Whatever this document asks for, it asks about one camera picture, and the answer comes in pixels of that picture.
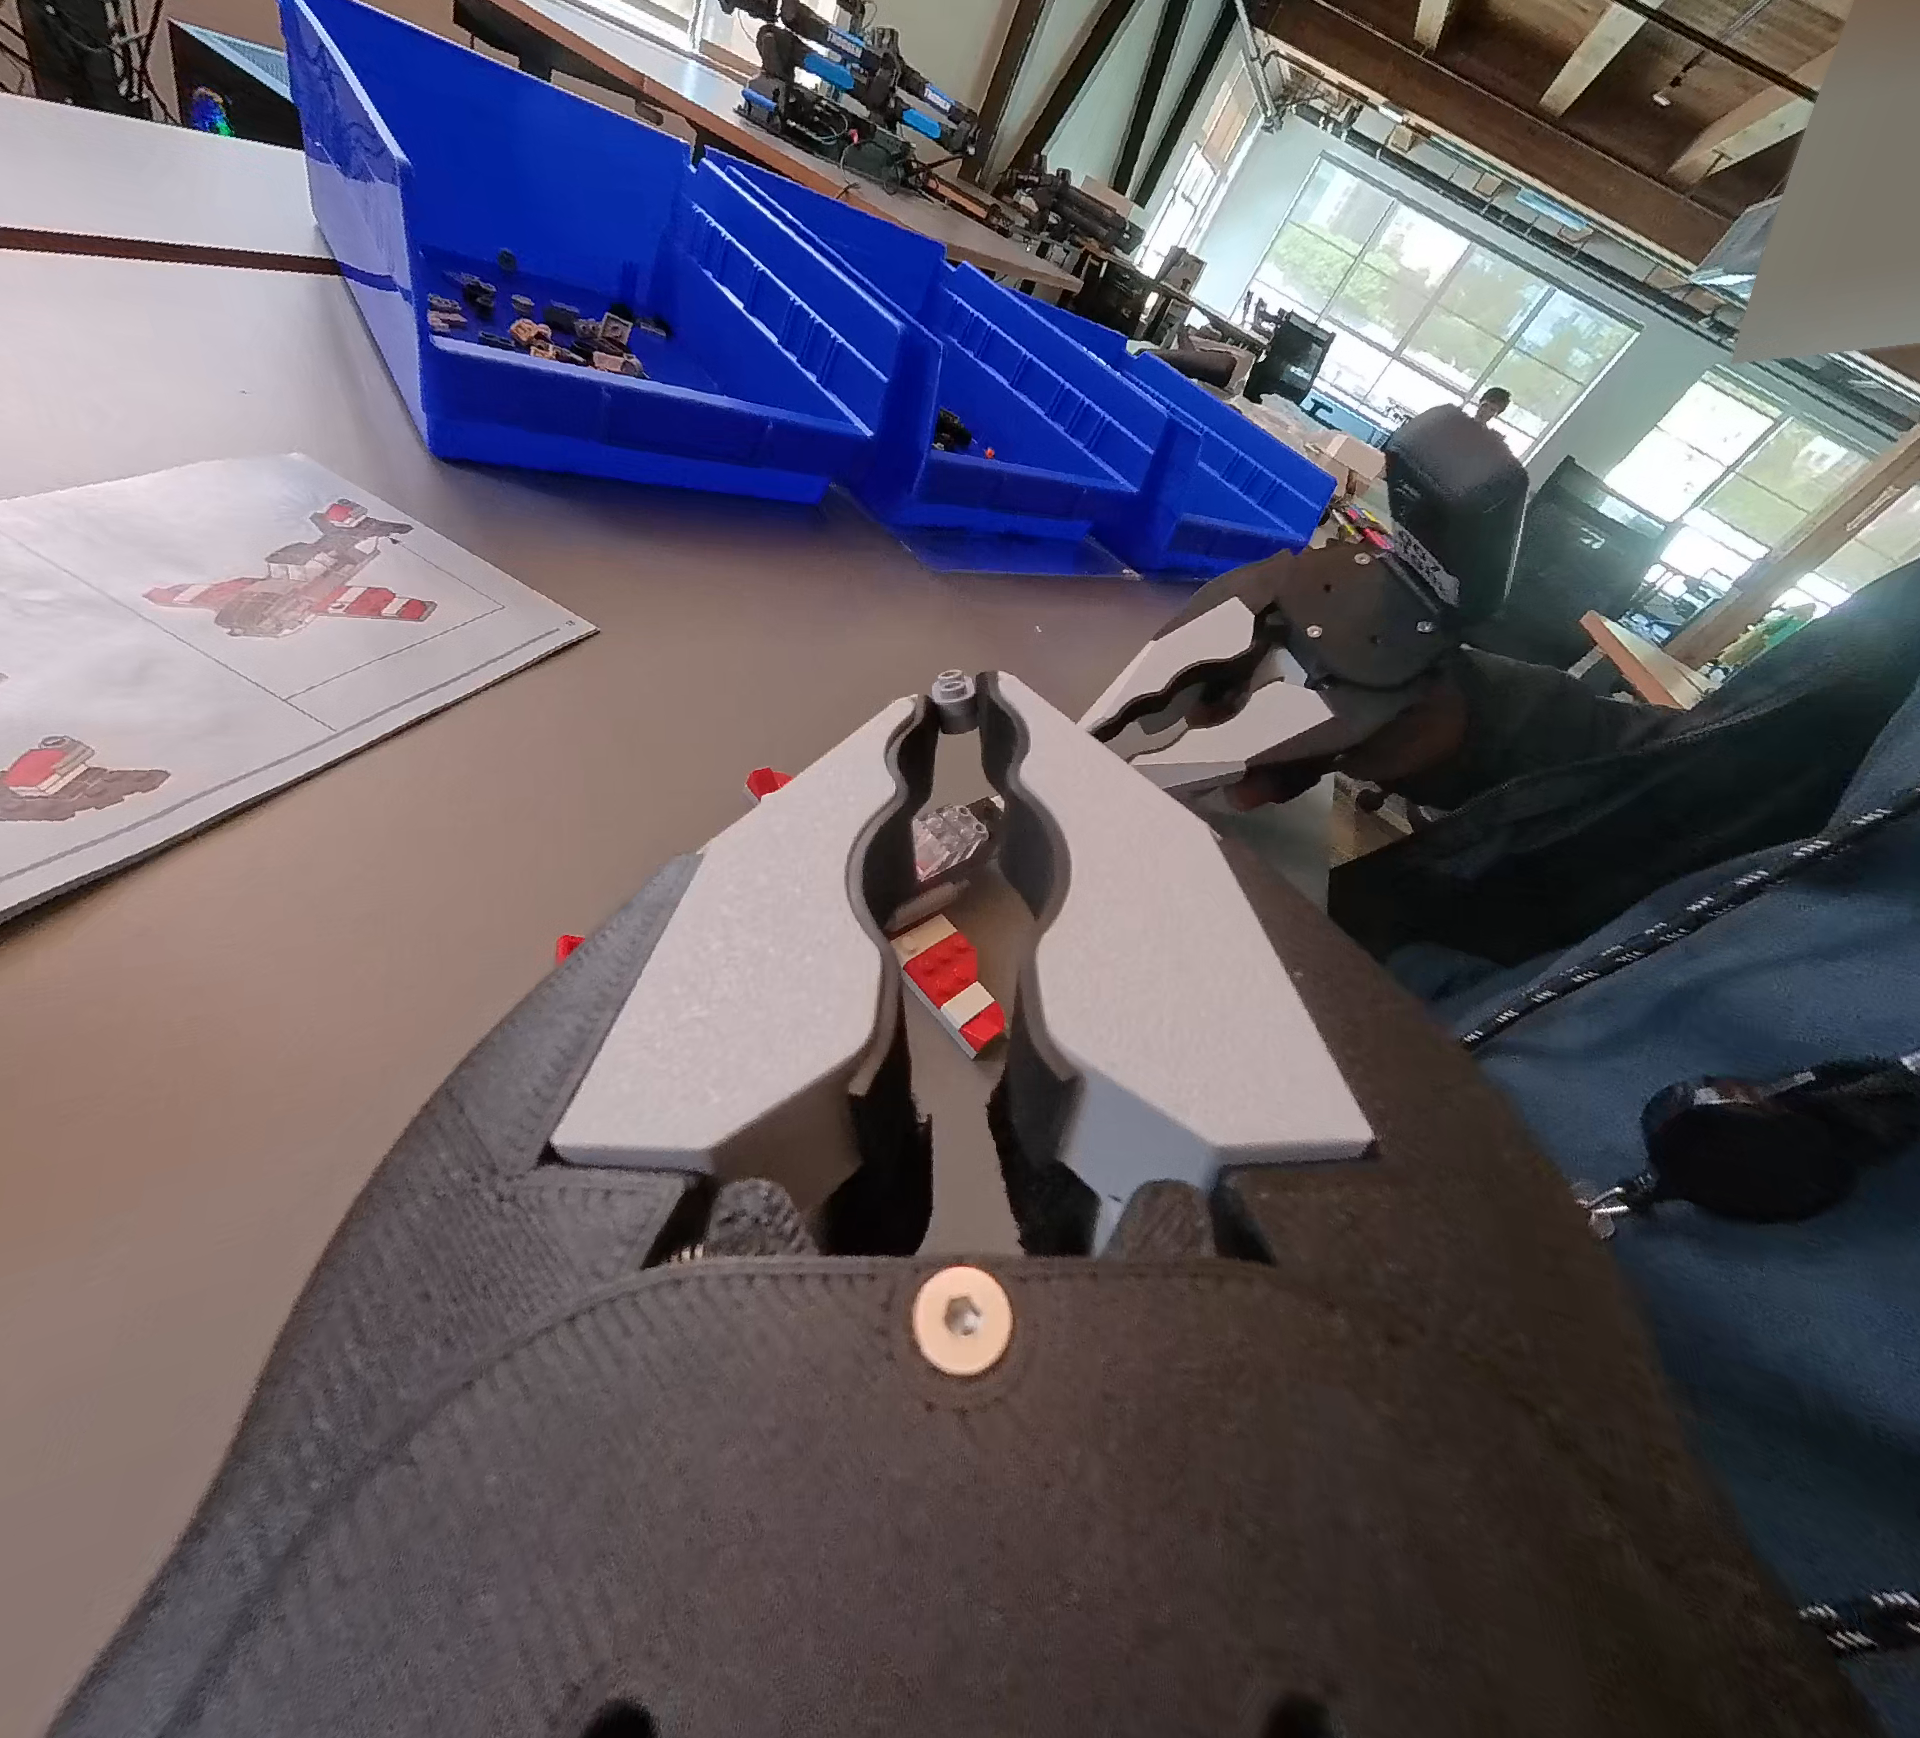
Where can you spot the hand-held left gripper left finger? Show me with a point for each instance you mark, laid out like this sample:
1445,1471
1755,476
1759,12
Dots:
720,1003

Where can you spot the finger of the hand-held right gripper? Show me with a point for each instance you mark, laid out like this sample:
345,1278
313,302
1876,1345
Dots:
1231,733
1201,637

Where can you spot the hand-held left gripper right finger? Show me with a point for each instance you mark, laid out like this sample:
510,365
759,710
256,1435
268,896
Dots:
1185,988

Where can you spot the medium blue plastic bin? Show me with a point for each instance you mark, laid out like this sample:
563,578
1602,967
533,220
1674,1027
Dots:
1034,479

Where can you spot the dark grey round stud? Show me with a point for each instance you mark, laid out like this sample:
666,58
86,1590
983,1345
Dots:
950,702

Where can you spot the brick building instruction booklet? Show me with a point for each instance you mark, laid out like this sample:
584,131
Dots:
225,659

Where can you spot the dark robot arm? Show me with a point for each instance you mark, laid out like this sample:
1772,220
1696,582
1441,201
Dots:
1080,210

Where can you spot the black blue robot arm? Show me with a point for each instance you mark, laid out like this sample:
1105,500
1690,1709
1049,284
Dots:
915,96
780,12

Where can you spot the grey desk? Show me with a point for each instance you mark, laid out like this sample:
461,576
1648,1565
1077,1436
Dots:
301,1092

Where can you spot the person's right hand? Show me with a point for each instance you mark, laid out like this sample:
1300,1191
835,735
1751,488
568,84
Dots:
1394,741

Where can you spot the small blue plastic bin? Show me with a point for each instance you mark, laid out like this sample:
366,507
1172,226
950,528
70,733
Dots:
1244,493

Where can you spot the black office chair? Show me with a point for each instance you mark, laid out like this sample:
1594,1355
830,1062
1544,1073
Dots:
1568,552

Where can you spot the red white striped brick wing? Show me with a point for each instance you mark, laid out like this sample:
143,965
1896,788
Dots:
944,972

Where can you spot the far window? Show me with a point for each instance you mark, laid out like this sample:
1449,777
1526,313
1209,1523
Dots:
1425,269

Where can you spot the black badge reel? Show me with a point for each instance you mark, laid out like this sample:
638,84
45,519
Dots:
1755,1146

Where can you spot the pile of small dark bricks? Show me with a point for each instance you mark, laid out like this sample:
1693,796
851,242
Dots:
601,337

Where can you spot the long wooden table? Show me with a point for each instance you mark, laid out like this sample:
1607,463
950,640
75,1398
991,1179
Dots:
674,81

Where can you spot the large blue plastic bin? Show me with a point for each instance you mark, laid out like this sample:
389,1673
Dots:
525,163

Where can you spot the black computer case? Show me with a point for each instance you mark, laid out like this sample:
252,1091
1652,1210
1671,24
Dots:
249,66

